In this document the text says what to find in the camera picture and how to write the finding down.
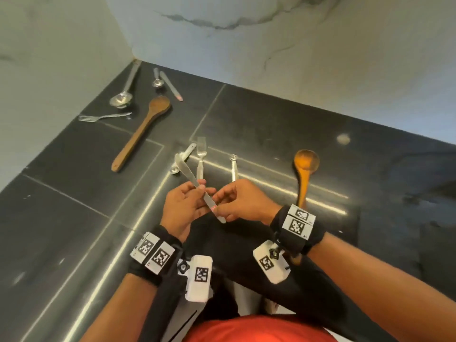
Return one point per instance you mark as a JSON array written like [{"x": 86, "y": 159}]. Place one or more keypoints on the person's right hand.
[{"x": 249, "y": 201}]

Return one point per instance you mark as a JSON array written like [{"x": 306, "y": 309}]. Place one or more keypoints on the person's left hand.
[{"x": 181, "y": 210}]

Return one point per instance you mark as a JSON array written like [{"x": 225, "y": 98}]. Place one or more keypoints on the steel butter knife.
[
  {"x": 171, "y": 86},
  {"x": 185, "y": 169}
]

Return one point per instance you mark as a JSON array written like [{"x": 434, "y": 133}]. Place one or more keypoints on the steel fork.
[
  {"x": 103, "y": 117},
  {"x": 201, "y": 149}
]

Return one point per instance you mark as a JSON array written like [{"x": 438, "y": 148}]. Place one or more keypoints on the orange wooden spoon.
[{"x": 306, "y": 163}]

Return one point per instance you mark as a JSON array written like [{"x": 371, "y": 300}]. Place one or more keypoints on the dark brown wooden spoon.
[{"x": 142, "y": 131}]

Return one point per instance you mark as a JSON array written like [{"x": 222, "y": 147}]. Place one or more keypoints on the steel butter knife back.
[{"x": 171, "y": 86}]

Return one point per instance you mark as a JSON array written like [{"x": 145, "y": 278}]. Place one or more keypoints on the large steel ladle spoon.
[{"x": 121, "y": 100}]

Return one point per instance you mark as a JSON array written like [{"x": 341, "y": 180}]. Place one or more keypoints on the small steel spoon back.
[{"x": 157, "y": 82}]

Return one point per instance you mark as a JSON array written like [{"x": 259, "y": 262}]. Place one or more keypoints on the person's right forearm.
[{"x": 384, "y": 292}]

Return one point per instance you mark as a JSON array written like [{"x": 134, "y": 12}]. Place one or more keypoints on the person's left forearm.
[{"x": 117, "y": 313}]

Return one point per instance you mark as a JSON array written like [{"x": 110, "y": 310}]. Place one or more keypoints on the person's red shirt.
[{"x": 260, "y": 329}]

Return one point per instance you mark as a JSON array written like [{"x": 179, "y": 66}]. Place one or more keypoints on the black left wristband white markers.
[{"x": 155, "y": 254}]

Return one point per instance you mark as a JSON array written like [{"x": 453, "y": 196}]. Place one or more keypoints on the black wristband white markers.
[
  {"x": 299, "y": 227},
  {"x": 155, "y": 254}
]

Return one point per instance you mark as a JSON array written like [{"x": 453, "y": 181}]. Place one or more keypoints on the black right wristband white markers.
[{"x": 299, "y": 227}]

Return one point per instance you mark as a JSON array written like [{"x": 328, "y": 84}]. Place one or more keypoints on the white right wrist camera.
[{"x": 269, "y": 263}]

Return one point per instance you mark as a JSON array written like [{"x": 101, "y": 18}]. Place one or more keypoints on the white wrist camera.
[
  {"x": 269, "y": 263},
  {"x": 197, "y": 277}
]

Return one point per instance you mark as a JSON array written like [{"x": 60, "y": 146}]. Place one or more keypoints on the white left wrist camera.
[{"x": 197, "y": 277}]

